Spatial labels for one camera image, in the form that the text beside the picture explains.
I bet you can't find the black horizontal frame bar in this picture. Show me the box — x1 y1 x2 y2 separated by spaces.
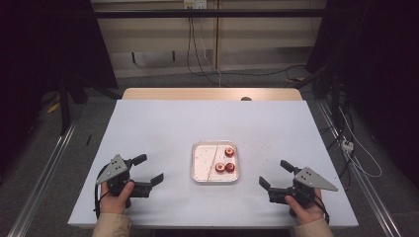
93 8 330 20

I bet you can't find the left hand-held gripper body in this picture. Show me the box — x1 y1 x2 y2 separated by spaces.
95 153 154 199

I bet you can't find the white wall socket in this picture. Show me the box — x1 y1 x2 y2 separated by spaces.
183 0 208 10

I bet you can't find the black floor cable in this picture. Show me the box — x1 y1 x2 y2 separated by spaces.
197 64 307 79

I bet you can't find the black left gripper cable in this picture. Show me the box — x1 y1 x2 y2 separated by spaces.
93 164 112 219

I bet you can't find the aluminium floor rail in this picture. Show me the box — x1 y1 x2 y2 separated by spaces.
7 119 79 237
316 99 403 237

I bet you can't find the white hanging cable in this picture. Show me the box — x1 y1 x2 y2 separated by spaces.
199 18 222 87

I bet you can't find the black cable bundle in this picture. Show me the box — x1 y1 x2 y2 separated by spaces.
324 73 355 186

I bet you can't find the silver metal tray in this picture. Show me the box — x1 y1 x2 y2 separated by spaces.
190 140 240 185

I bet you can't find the black curtain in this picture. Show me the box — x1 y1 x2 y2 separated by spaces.
304 0 419 181
0 0 119 179

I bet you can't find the person's left hand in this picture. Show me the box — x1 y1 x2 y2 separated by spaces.
98 181 136 215

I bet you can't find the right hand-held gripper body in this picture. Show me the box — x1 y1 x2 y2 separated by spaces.
267 166 340 218

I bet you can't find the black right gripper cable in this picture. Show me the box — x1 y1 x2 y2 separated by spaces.
309 192 331 225

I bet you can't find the black metal stand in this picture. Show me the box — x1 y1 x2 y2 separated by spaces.
56 70 124 136

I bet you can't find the light wooden table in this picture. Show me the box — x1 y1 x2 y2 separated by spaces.
122 87 303 102

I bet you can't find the white table mat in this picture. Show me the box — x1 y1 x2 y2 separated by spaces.
67 99 360 230

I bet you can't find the white floor cable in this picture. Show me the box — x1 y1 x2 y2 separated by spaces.
338 107 383 180

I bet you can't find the person's right hand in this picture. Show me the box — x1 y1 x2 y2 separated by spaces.
285 188 325 226

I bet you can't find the black hanging cable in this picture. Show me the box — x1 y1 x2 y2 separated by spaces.
186 17 228 88

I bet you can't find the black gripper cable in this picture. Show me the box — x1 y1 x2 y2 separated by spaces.
93 164 112 219
309 192 331 225

